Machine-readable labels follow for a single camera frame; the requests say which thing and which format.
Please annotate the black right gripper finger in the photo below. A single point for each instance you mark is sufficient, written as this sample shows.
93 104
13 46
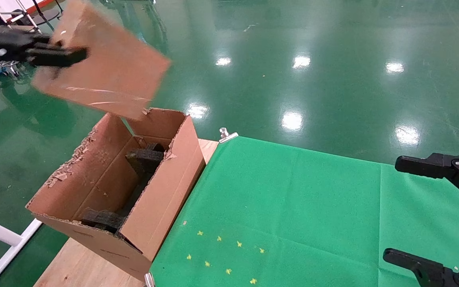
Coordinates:
428 273
420 166

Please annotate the green table cloth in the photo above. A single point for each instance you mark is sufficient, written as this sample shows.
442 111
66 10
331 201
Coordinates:
293 207

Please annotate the black round base stand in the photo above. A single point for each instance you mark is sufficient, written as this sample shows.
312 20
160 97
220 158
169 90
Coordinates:
45 16

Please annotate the chrome wheeled stool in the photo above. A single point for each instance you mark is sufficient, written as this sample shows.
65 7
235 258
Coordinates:
8 64

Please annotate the white metal rack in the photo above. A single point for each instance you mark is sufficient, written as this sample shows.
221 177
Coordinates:
21 28

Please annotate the large open brown carton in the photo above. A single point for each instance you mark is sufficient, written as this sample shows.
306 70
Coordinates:
165 199

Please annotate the brown cardboard box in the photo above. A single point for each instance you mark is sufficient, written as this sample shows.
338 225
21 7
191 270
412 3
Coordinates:
110 59

